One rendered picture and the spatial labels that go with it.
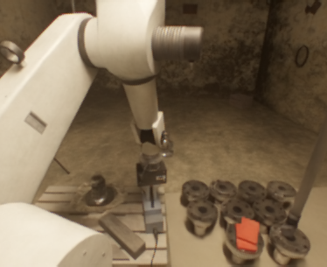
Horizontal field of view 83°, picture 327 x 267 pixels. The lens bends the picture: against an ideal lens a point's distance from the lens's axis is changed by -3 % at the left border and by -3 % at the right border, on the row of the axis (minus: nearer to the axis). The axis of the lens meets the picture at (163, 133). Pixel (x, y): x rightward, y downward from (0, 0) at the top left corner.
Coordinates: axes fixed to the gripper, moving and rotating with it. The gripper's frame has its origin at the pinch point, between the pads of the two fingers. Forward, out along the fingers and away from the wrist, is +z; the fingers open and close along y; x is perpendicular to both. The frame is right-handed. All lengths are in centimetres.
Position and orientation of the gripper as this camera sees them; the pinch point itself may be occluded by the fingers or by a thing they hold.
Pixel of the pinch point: (150, 195)
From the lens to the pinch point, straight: 165.8
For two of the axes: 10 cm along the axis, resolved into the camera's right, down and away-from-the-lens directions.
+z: -0.2, 9.2, 4.0
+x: -1.9, -4.0, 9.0
